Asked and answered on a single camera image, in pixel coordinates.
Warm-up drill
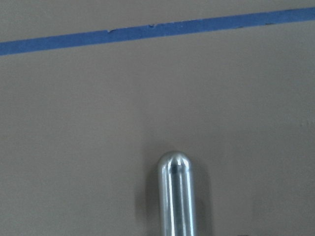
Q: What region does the steel muddler with black cap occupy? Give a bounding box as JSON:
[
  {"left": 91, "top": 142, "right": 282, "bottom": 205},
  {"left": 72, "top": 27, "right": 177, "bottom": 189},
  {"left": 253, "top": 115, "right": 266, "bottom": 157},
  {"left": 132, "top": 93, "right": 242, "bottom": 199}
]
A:
[{"left": 157, "top": 151, "right": 197, "bottom": 236}]

